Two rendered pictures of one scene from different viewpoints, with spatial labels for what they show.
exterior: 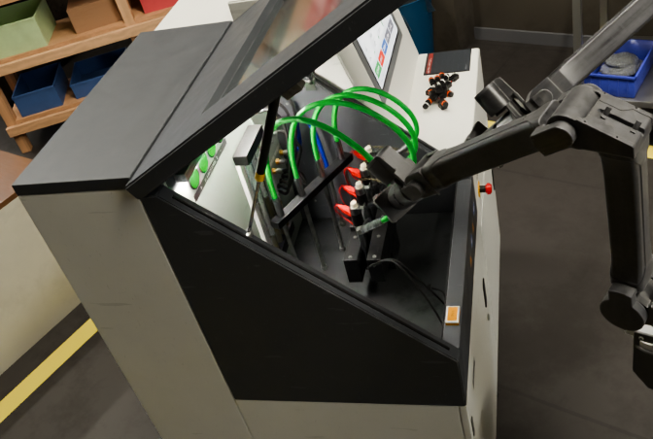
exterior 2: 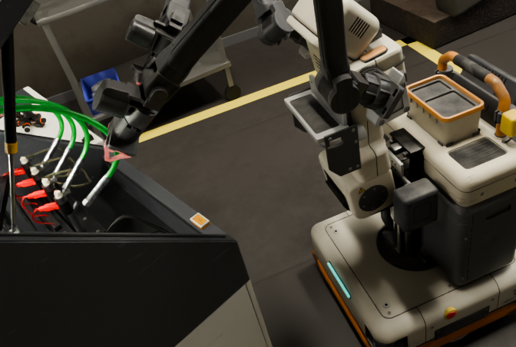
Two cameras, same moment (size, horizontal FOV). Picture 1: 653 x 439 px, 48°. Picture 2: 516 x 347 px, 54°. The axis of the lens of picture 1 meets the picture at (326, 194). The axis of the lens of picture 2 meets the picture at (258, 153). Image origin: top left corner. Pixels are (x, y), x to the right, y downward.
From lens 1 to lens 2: 75 cm
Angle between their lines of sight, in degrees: 43
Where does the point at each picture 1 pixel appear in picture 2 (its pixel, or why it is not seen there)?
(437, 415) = (233, 305)
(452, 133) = (67, 133)
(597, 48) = not seen: outside the picture
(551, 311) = not seen: hidden behind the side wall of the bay
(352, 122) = not seen: outside the picture
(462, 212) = (129, 169)
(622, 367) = (245, 243)
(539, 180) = not seen: hidden behind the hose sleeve
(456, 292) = (184, 209)
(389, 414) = (200, 335)
